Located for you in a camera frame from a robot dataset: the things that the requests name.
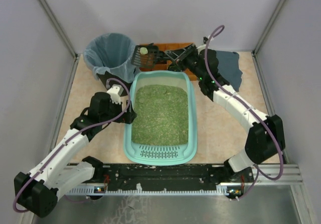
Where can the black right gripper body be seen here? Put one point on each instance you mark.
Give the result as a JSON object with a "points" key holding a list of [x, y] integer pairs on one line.
{"points": [[184, 56]]}

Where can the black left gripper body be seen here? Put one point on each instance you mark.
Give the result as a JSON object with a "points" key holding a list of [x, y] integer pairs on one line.
{"points": [[130, 117]]}

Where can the black litter scoop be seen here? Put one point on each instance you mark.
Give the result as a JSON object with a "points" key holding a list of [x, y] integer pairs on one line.
{"points": [[149, 60]]}

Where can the pale green litter clump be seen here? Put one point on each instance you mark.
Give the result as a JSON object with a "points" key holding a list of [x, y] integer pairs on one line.
{"points": [[143, 50]]}

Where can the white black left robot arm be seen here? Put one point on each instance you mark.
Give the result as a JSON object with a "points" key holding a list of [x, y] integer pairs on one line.
{"points": [[41, 188]]}

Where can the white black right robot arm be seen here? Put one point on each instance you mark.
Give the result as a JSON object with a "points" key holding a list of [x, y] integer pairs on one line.
{"points": [[265, 134]]}

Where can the green cat litter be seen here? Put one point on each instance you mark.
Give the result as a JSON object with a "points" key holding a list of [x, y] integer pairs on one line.
{"points": [[163, 119]]}

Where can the orange compartment tray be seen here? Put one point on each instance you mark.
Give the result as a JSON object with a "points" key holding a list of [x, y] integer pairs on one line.
{"points": [[167, 65]]}

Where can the black trash bin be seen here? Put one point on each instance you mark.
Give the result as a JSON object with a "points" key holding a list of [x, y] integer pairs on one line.
{"points": [[104, 77]]}

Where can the blue-grey folded cloth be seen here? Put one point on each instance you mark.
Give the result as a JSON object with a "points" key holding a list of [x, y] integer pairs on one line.
{"points": [[229, 68]]}

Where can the blue plastic bin liner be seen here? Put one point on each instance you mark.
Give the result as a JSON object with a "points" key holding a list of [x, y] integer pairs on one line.
{"points": [[111, 53]]}

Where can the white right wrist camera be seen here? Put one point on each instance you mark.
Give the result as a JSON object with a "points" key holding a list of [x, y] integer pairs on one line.
{"points": [[203, 45]]}

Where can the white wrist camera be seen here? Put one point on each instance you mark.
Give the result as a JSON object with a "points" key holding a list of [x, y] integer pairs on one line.
{"points": [[203, 45], [115, 92]]}

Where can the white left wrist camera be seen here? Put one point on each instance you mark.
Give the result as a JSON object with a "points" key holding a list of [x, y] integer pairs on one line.
{"points": [[115, 92]]}

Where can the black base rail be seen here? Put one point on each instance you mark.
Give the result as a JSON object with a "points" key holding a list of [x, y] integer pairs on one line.
{"points": [[186, 177]]}

